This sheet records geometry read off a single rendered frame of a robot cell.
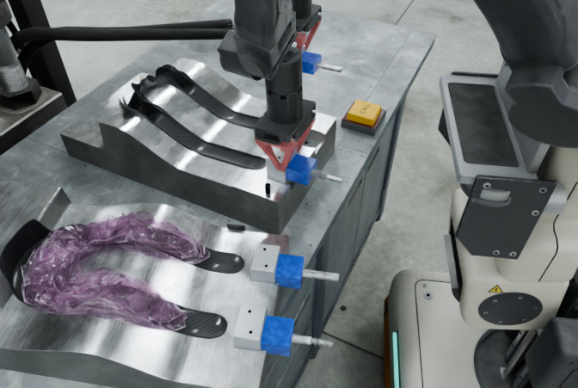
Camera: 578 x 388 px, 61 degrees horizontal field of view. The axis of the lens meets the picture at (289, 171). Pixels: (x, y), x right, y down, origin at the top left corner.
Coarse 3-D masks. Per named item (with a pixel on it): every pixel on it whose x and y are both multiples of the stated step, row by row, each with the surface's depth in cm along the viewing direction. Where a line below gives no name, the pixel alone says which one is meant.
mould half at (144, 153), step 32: (192, 64) 104; (128, 96) 108; (160, 96) 96; (224, 96) 102; (96, 128) 100; (128, 128) 89; (192, 128) 94; (224, 128) 96; (320, 128) 95; (96, 160) 99; (128, 160) 94; (160, 160) 89; (192, 160) 89; (320, 160) 96; (192, 192) 90; (224, 192) 86; (256, 192) 82; (288, 192) 84; (256, 224) 88
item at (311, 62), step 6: (306, 54) 105; (312, 54) 105; (318, 54) 105; (306, 60) 103; (312, 60) 103; (318, 60) 104; (306, 66) 103; (312, 66) 103; (318, 66) 104; (324, 66) 103; (330, 66) 103; (336, 66) 102; (306, 72) 104; (312, 72) 104
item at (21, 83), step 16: (0, 32) 106; (0, 48) 108; (0, 64) 110; (16, 64) 113; (0, 80) 113; (16, 80) 114; (32, 80) 119; (0, 96) 115; (16, 96) 115; (32, 96) 117; (16, 112) 116
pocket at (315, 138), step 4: (312, 132) 96; (316, 132) 95; (320, 132) 95; (308, 136) 97; (312, 136) 96; (316, 136) 96; (320, 136) 95; (324, 136) 94; (296, 140) 93; (304, 140) 97; (308, 140) 97; (312, 140) 97; (316, 140) 96; (320, 140) 96; (324, 140) 95; (304, 144) 96; (308, 144) 96; (312, 144) 96; (316, 144) 96; (320, 144) 94; (316, 148) 93; (316, 152) 92
